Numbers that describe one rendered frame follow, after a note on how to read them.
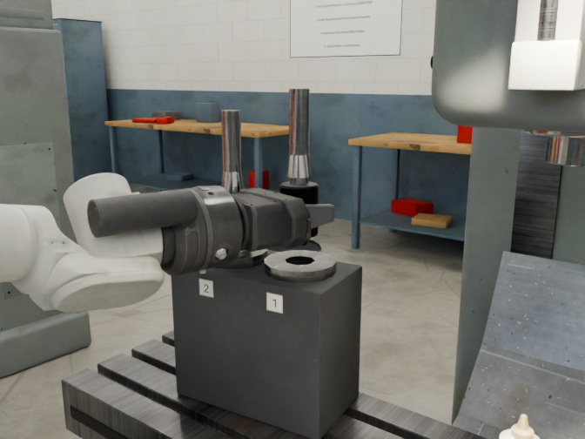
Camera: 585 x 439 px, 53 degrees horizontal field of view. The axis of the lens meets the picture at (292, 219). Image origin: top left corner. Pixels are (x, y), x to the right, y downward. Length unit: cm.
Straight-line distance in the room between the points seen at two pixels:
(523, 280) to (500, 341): 10
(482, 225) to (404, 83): 435
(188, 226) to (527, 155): 54
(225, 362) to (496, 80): 49
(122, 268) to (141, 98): 702
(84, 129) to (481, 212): 697
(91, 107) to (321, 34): 328
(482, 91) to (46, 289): 38
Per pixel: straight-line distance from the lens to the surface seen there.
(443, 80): 47
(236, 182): 74
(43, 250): 52
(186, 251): 58
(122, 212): 54
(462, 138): 445
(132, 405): 84
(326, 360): 70
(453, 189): 515
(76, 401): 91
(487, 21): 46
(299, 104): 68
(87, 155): 774
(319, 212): 69
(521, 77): 41
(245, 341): 73
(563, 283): 94
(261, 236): 63
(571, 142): 51
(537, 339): 93
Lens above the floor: 135
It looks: 14 degrees down
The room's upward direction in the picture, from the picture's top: straight up
